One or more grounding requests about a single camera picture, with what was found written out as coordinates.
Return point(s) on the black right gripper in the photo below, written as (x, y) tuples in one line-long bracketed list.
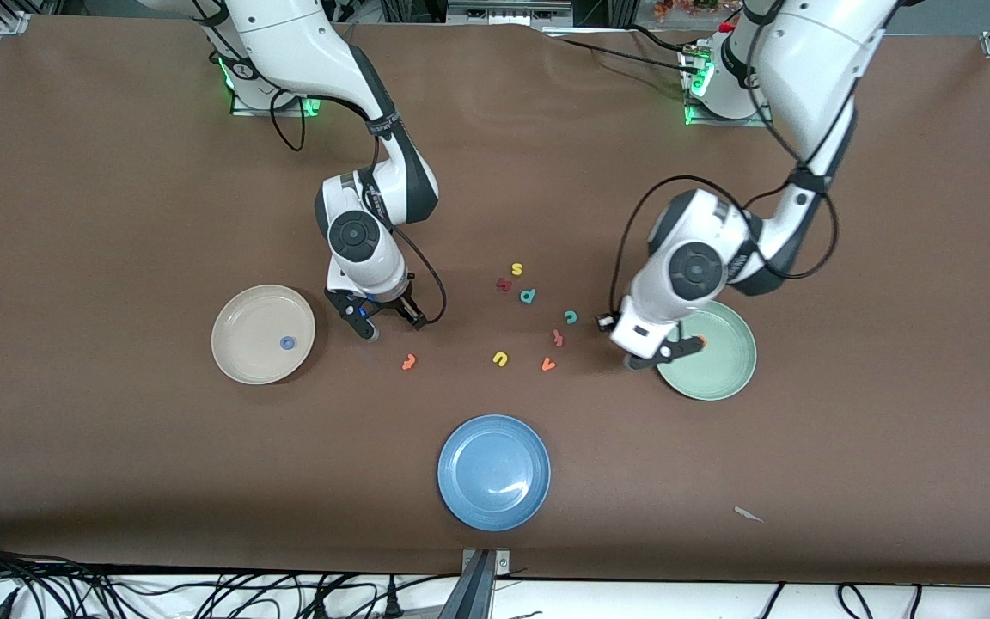
[(398, 304)]

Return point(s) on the orange foam letter t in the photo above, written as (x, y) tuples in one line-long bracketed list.
[(409, 362)]

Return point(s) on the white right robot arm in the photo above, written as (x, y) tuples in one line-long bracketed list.
[(289, 43)]

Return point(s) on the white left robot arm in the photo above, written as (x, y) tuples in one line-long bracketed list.
[(813, 52)]

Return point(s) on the teal foam letter p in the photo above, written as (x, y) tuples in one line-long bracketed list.
[(528, 297)]

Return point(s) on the pale green plate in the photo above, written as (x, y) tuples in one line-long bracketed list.
[(718, 370)]

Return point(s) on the blue plate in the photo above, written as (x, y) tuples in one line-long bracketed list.
[(495, 473)]

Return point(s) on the beige brown plate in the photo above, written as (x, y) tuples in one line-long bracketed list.
[(241, 357)]

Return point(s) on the white paper scrap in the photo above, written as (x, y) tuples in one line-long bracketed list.
[(747, 513)]

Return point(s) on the black power plug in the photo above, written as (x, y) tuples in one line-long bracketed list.
[(392, 602), (320, 606)]

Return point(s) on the dark metal pole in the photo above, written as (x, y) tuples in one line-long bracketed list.
[(471, 597)]

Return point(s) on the brown table cover sheet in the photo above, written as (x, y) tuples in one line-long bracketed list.
[(117, 215)]

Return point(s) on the grey power strip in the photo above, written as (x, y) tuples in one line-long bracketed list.
[(504, 13)]

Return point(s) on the orange flowers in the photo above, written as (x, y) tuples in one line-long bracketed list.
[(684, 7)]

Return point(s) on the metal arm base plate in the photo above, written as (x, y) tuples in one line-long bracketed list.
[(710, 121), (246, 112)]

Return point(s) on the grey metal mount bracket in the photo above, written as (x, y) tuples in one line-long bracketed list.
[(502, 563)]

